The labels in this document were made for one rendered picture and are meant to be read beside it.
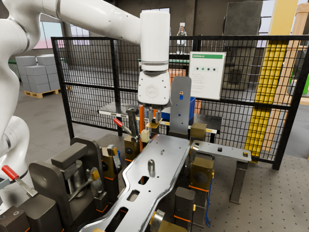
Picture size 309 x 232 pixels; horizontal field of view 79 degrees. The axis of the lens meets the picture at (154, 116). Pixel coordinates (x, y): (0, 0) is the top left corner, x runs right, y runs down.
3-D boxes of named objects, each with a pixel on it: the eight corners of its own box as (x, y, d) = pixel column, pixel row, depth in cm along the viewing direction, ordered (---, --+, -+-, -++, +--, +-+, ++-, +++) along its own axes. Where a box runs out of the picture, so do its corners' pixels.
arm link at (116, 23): (77, 23, 64) (160, 55, 68) (54, 19, 49) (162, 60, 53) (82, -6, 61) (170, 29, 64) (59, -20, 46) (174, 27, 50)
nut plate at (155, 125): (156, 128, 61) (156, 125, 61) (145, 127, 62) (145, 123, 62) (163, 118, 69) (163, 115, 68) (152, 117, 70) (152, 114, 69)
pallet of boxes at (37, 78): (57, 87, 646) (51, 54, 605) (72, 89, 613) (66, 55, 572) (25, 95, 557) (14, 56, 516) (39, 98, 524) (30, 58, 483)
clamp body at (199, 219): (209, 232, 87) (219, 171, 74) (184, 223, 91) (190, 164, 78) (211, 220, 93) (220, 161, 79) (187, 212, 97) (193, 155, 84)
